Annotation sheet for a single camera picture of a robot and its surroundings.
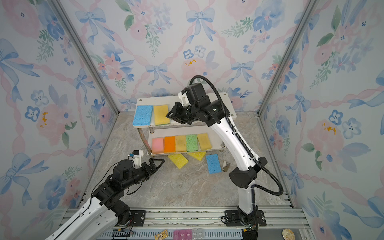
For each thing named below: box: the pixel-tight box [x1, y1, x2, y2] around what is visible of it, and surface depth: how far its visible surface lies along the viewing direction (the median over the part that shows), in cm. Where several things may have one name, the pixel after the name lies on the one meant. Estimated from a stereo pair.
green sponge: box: [186, 134, 199, 152], surface depth 94 cm
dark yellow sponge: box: [197, 133, 212, 151], surface depth 95 cm
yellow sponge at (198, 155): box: [188, 151, 207, 162], surface depth 97 cm
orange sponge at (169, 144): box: [164, 136, 176, 153], surface depth 94 cm
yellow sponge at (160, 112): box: [154, 104, 170, 126], surface depth 71 cm
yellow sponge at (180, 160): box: [167, 153, 189, 170], surface depth 95 cm
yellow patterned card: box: [154, 229, 169, 240], surface depth 70 cm
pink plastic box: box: [173, 229, 193, 240], surface depth 70 cm
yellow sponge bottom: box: [175, 135, 187, 152], surface depth 94 cm
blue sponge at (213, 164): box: [206, 154, 222, 174], surface depth 94 cm
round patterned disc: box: [281, 228, 296, 240], surface depth 71 cm
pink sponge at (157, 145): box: [151, 137, 164, 154], surface depth 92 cm
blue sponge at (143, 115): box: [133, 105, 154, 126], surface depth 71 cm
